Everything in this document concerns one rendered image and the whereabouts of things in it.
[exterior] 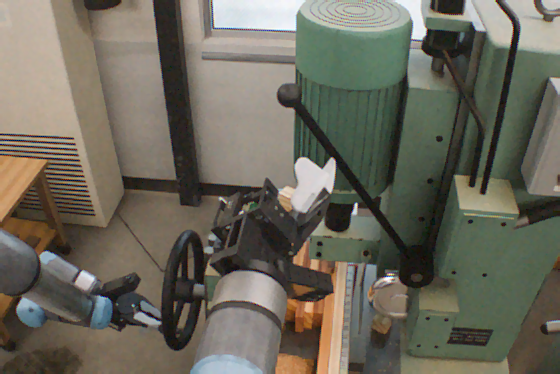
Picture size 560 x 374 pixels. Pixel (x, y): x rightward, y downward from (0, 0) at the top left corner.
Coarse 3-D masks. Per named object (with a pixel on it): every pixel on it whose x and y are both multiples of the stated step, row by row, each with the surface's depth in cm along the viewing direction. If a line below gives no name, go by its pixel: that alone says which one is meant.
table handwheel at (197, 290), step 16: (176, 240) 118; (192, 240) 125; (176, 256) 114; (176, 272) 112; (176, 288) 122; (192, 288) 122; (192, 304) 135; (176, 320) 118; (192, 320) 132; (176, 336) 115
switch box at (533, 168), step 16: (544, 96) 68; (544, 112) 68; (544, 128) 68; (528, 144) 73; (544, 144) 67; (528, 160) 73; (544, 160) 68; (528, 176) 73; (544, 176) 70; (544, 192) 71
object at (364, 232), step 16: (320, 224) 104; (352, 224) 104; (368, 224) 104; (320, 240) 103; (336, 240) 102; (352, 240) 101; (368, 240) 101; (320, 256) 105; (336, 256) 105; (352, 256) 104
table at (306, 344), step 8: (296, 216) 131; (208, 304) 114; (208, 312) 113; (288, 320) 107; (288, 328) 105; (304, 328) 105; (312, 328) 105; (320, 328) 105; (288, 336) 104; (296, 336) 104; (304, 336) 104; (312, 336) 104; (320, 336) 104; (280, 344) 102; (288, 344) 102; (296, 344) 102; (304, 344) 102; (312, 344) 102; (280, 352) 101; (288, 352) 101; (296, 352) 101; (304, 352) 101; (312, 352) 101
